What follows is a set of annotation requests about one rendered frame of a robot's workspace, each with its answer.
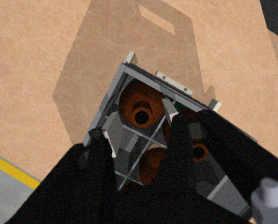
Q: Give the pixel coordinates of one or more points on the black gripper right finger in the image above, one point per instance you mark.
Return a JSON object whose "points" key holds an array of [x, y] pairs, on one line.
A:
{"points": [[251, 168]]}

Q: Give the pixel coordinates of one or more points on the grey divided crate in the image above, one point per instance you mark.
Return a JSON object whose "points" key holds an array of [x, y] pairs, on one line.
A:
{"points": [[209, 175]]}

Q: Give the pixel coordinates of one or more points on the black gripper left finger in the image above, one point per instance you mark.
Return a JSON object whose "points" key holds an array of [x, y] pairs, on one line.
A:
{"points": [[51, 202]]}

